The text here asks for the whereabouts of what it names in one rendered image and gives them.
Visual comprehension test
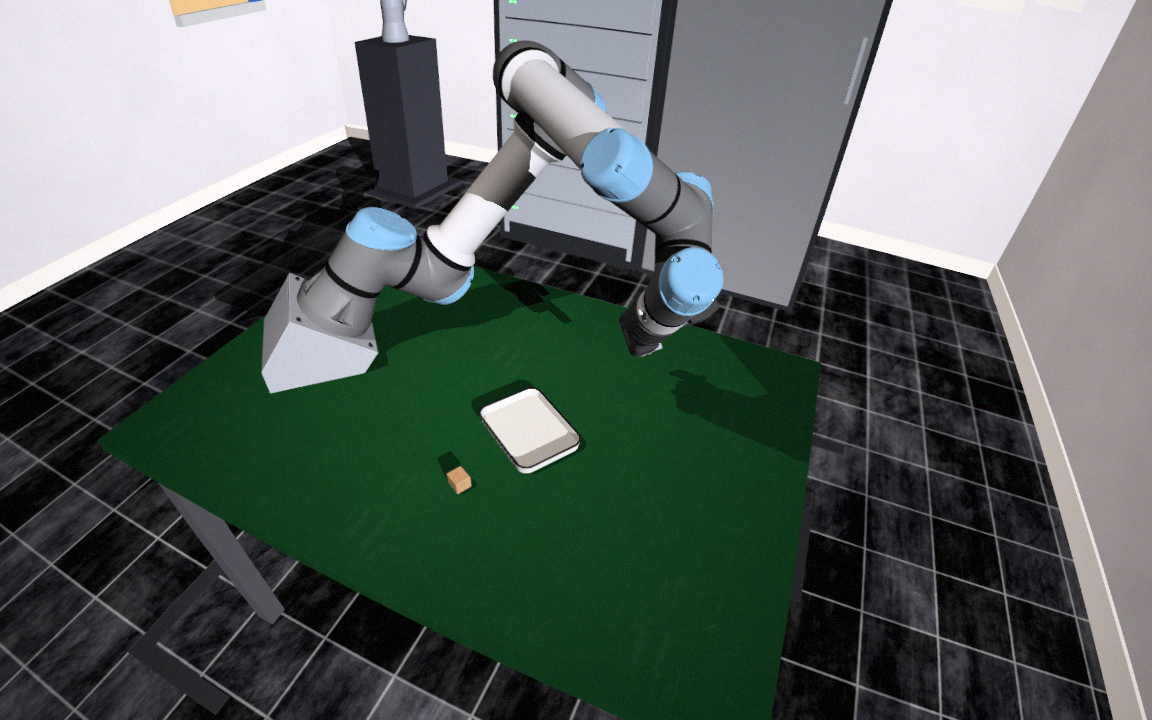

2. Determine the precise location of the tan cube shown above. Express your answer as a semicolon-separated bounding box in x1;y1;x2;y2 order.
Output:
447;467;472;494

